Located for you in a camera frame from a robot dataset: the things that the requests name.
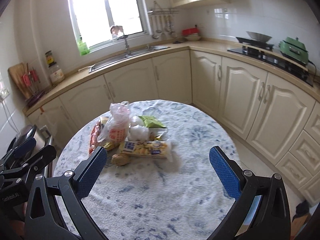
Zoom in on brown walnut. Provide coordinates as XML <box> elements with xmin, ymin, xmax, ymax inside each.
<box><xmin>111</xmin><ymin>153</ymin><xmax>131</xmax><ymax>166</ymax></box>

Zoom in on orange red snack wrapper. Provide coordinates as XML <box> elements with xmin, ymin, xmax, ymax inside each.
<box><xmin>89</xmin><ymin>121</ymin><xmax>101</xmax><ymax>155</ymax></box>

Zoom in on clear bag red print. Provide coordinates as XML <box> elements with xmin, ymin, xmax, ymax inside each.
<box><xmin>98</xmin><ymin>101</ymin><xmax>131</xmax><ymax>144</ymax></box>

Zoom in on yellow biscuit packet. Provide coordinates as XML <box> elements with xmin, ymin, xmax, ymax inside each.
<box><xmin>119</xmin><ymin>140</ymin><xmax>172</xmax><ymax>162</ymax></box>

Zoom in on white fluffy plastic bag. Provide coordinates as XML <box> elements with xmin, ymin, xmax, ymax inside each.
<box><xmin>128</xmin><ymin>115</ymin><xmax>150</xmax><ymax>141</ymax></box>

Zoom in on chrome kitchen faucet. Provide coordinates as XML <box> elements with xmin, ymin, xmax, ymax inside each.
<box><xmin>117</xmin><ymin>35</ymin><xmax>131</xmax><ymax>57</ymax></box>

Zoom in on kitchen window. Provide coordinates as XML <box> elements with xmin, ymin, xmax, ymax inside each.
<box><xmin>68</xmin><ymin>0</ymin><xmax>150</xmax><ymax>53</ymax></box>

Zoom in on black chair beside table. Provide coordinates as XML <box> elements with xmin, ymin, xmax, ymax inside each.
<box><xmin>3</xmin><ymin>125</ymin><xmax>54</xmax><ymax>169</ymax></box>

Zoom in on cream lower cabinets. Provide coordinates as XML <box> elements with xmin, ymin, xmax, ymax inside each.
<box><xmin>24</xmin><ymin>45</ymin><xmax>319</xmax><ymax>205</ymax></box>

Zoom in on black cloth on floor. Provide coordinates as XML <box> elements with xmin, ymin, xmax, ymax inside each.
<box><xmin>292</xmin><ymin>199</ymin><xmax>311</xmax><ymax>222</ymax></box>

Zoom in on cardboard box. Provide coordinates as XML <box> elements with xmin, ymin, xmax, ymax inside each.
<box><xmin>290</xmin><ymin>213</ymin><xmax>311</xmax><ymax>239</ymax></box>

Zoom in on red utensil rack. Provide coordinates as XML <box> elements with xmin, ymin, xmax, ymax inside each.
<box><xmin>21</xmin><ymin>63</ymin><xmax>45</xmax><ymax>108</ymax></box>

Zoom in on wooden cutting board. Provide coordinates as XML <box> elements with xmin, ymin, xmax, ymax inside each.
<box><xmin>8</xmin><ymin>63</ymin><xmax>32</xmax><ymax>100</ymax></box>

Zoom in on large clear lidded jar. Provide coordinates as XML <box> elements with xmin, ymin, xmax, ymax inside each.
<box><xmin>49</xmin><ymin>63</ymin><xmax>65</xmax><ymax>85</ymax></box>

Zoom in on yellow label sauce bottle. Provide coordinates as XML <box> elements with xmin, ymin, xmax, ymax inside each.
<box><xmin>45</xmin><ymin>50</ymin><xmax>56</xmax><ymax>67</ymax></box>

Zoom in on stainless steel double sink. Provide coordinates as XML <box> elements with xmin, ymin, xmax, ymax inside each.
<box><xmin>89</xmin><ymin>46</ymin><xmax>169</xmax><ymax>73</ymax></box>

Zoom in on black gas stove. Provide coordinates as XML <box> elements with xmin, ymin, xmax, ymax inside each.
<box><xmin>227</xmin><ymin>45</ymin><xmax>313</xmax><ymax>87</ymax></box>

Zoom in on green dish soap bottle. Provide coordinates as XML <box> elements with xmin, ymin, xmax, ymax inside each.
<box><xmin>78</xmin><ymin>36</ymin><xmax>90</xmax><ymax>56</ymax></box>

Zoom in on steel wok on stove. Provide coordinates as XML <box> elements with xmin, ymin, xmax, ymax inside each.
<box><xmin>246</xmin><ymin>31</ymin><xmax>272</xmax><ymax>43</ymax></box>

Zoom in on green electric cooker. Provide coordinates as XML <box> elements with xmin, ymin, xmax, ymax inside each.
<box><xmin>279</xmin><ymin>37</ymin><xmax>309</xmax><ymax>66</ymax></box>

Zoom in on red lidded container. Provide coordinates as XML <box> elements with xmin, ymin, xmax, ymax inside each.
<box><xmin>182</xmin><ymin>25</ymin><xmax>200</xmax><ymax>37</ymax></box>

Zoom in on pink cloth on faucet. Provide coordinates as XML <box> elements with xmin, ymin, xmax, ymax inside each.
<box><xmin>110</xmin><ymin>25</ymin><xmax>124</xmax><ymax>38</ymax></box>

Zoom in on white wall socket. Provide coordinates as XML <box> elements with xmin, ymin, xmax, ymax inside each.
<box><xmin>0</xmin><ymin>88</ymin><xmax>10</xmax><ymax>101</ymax></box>

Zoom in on wall utensil rail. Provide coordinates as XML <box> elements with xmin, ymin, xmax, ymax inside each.
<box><xmin>148</xmin><ymin>1</ymin><xmax>179</xmax><ymax>40</ymax></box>

